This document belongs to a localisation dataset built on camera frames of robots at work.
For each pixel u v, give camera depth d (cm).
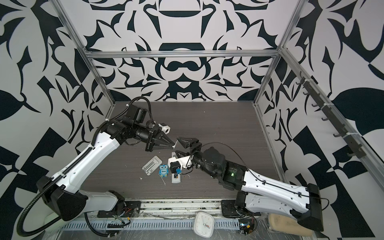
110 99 119
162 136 59
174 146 59
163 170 85
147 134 57
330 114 55
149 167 85
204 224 67
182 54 94
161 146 58
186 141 58
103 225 70
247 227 71
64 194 38
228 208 74
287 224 67
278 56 93
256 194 48
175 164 52
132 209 73
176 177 83
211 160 46
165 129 66
